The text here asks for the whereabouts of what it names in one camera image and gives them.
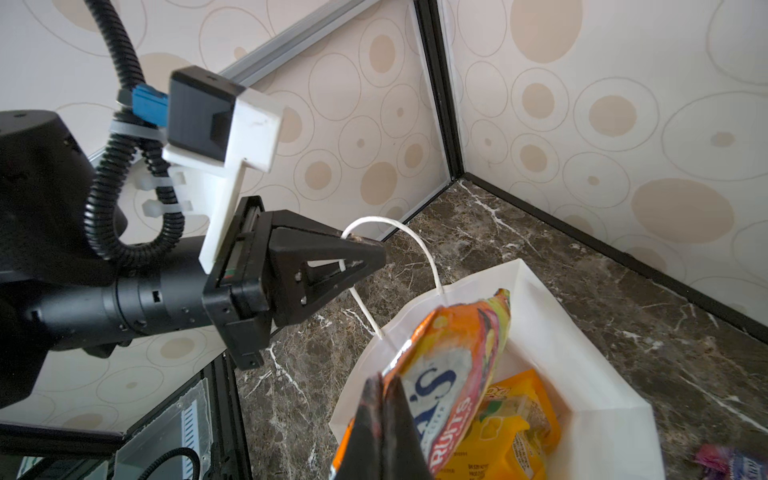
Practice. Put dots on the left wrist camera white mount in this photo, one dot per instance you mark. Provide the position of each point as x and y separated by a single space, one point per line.
216 131

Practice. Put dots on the purple pink snack bag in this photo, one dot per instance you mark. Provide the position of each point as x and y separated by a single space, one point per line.
724 463

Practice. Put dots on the yellow mango gummy bag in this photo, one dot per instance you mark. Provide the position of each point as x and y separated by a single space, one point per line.
513 432

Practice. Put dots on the floral paper bag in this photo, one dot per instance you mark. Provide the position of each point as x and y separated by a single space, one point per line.
609 430

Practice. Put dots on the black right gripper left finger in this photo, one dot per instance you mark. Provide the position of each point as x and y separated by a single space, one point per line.
359 455

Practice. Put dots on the silver aluminium rail left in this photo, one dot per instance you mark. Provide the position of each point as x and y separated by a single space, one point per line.
255 65

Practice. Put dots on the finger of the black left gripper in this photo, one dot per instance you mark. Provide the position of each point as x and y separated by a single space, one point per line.
302 290
304 252

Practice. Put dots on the black corner frame post left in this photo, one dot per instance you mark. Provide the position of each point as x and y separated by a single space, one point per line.
429 25

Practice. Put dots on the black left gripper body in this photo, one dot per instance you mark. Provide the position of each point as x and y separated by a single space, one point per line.
237 295

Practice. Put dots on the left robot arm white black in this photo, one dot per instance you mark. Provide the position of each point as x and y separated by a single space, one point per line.
56 293

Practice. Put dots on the pink yellow Fox's fruits bag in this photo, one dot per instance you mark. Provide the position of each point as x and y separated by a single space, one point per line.
445 367

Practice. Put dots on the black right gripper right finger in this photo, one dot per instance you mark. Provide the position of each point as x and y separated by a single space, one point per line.
402 455

